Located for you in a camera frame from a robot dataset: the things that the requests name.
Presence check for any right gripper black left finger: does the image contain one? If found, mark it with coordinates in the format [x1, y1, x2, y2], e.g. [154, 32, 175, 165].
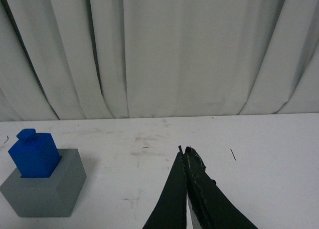
[143, 146, 187, 229]

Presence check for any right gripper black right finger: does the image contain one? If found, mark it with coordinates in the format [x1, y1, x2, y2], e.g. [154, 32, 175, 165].
[184, 147, 256, 229]

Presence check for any blue block part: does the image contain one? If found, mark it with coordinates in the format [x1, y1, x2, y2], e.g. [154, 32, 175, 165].
[8, 128, 61, 178]

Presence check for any gray cube base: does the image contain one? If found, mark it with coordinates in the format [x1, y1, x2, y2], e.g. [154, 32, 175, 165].
[0, 149, 86, 218]

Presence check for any white pleated curtain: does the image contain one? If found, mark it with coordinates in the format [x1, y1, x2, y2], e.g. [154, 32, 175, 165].
[0, 0, 319, 121]

